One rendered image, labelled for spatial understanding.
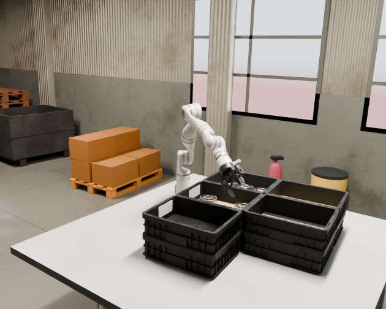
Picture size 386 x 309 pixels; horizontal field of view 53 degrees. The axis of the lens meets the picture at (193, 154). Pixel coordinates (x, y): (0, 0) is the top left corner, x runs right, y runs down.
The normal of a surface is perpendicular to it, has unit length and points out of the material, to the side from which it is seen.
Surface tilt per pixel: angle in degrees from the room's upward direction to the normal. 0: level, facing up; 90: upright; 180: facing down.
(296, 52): 90
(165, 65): 90
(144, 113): 90
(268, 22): 90
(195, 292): 0
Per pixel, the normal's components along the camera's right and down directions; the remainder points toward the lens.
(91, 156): 0.84, 0.16
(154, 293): 0.03, -0.97
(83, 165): -0.55, 0.20
